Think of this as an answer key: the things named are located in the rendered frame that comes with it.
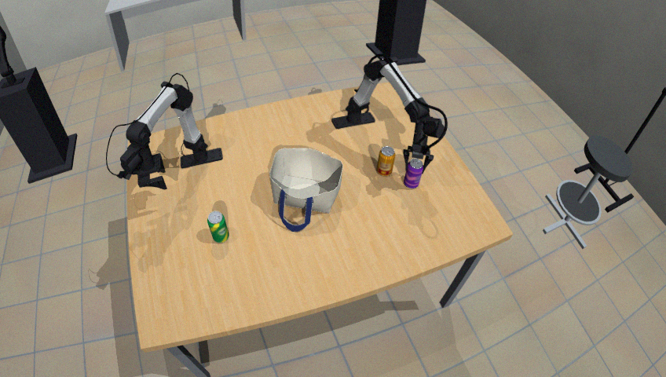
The purple drink can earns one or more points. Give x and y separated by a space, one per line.
413 174

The yellow and red drink can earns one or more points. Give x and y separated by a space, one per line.
385 161

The white tote bag with blue handles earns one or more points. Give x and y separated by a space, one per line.
310 164

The green and yellow drink can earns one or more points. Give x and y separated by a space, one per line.
218 227

